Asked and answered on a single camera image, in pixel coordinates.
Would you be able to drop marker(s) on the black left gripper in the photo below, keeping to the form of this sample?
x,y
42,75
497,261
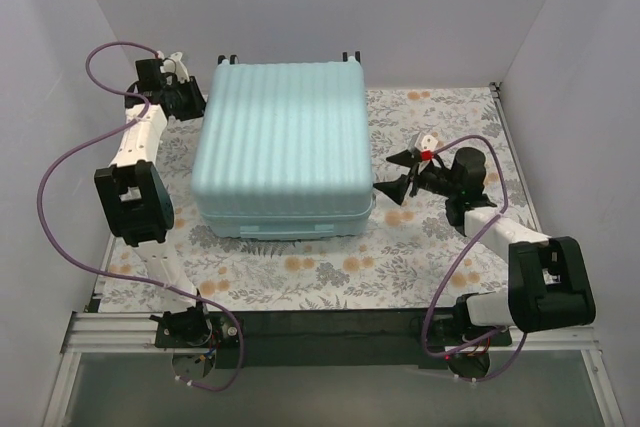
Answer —
x,y
187,98

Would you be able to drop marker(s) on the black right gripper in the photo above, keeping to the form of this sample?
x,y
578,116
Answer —
x,y
412,178

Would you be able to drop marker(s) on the light blue suitcase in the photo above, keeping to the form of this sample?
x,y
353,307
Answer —
x,y
284,151

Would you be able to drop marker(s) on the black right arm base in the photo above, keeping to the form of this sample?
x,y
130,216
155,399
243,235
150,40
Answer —
x,y
446,330

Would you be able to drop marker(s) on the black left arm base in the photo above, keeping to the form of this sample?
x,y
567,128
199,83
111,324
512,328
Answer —
x,y
196,328

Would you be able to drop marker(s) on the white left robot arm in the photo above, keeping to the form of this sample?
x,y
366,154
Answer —
x,y
136,203

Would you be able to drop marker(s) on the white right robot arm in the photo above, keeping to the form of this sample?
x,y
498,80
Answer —
x,y
547,283

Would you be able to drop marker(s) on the floral patterned table mat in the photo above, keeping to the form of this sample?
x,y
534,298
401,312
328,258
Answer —
x,y
408,255

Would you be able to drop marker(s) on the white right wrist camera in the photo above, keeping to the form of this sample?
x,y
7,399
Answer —
x,y
422,147

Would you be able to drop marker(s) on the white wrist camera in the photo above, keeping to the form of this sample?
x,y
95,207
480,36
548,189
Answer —
x,y
174,64
422,147

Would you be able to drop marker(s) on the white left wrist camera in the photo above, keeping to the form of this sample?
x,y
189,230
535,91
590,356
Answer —
x,y
174,64

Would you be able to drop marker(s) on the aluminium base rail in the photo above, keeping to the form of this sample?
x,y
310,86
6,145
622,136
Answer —
x,y
325,368

